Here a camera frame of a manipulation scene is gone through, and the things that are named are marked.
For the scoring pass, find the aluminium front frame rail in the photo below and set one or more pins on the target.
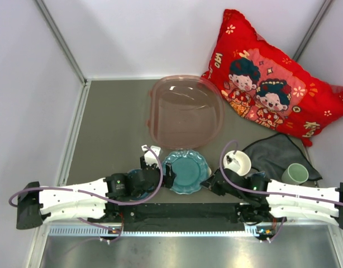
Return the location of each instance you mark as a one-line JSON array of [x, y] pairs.
[[85, 228]]

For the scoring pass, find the aluminium corner post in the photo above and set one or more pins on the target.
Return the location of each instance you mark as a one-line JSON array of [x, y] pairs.
[[43, 9], [320, 15]]

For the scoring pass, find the white ceramic bowl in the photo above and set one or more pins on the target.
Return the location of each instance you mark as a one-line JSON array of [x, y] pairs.
[[244, 161]]

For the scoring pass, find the red cartoon print pillow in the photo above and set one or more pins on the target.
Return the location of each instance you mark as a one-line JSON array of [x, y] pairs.
[[264, 85]]

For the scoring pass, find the right aluminium corner post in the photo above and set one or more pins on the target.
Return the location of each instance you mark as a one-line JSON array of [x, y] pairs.
[[320, 15]]

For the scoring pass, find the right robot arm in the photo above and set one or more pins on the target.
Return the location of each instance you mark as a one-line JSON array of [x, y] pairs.
[[278, 199]]

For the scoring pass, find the teal scalloped ceramic plate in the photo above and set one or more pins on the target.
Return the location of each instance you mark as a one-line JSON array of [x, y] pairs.
[[191, 169]]

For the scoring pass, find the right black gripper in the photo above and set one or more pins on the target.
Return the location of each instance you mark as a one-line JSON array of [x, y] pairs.
[[213, 185]]

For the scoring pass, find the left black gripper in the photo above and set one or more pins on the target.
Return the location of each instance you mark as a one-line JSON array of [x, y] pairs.
[[168, 178]]

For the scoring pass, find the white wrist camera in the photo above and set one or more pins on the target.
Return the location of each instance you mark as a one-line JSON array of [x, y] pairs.
[[152, 154], [230, 162]]

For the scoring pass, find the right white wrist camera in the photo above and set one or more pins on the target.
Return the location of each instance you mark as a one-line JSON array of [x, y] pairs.
[[230, 162]]

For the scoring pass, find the dark grey cloth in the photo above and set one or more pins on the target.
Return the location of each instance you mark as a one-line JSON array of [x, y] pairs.
[[274, 154]]

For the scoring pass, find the pale green cup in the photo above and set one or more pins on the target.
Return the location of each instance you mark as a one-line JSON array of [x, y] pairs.
[[295, 174]]

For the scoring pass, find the pink translucent plastic bin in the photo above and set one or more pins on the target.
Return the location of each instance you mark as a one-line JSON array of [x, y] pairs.
[[186, 112]]

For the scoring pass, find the left aluminium corner post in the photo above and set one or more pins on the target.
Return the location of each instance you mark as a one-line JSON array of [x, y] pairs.
[[43, 9]]

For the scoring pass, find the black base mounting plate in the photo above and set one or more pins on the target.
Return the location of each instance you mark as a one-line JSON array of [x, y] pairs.
[[185, 217]]

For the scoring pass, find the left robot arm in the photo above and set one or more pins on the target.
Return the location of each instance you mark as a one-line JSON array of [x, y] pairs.
[[37, 205]]

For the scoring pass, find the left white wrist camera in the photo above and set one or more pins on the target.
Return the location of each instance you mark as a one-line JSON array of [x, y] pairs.
[[152, 154]]

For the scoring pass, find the dark blue ceramic bowl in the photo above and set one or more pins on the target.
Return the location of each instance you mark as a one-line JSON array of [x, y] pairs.
[[138, 192]]

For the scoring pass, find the blue speckled ceramic cup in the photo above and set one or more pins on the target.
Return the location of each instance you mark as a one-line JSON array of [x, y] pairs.
[[255, 177]]

